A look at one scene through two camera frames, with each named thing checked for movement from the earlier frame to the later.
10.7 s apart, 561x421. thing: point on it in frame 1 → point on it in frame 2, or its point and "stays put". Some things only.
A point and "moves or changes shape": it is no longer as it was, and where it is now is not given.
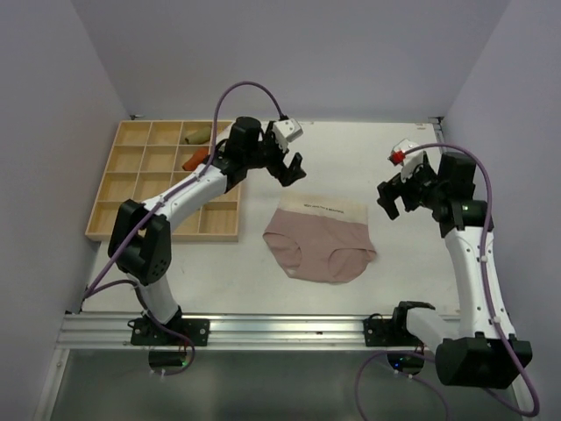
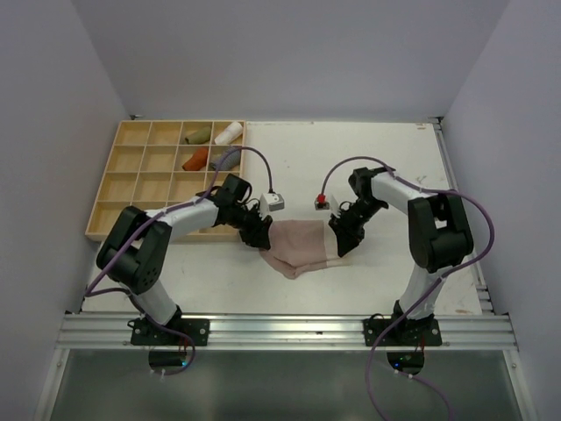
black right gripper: [390, 190] → [347, 236]
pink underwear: [319, 240] moves or changes shape
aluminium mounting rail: [106, 332] stays put
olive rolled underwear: [200, 137] stays put
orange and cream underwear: [194, 160] stays put
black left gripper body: [273, 155] → [252, 224]
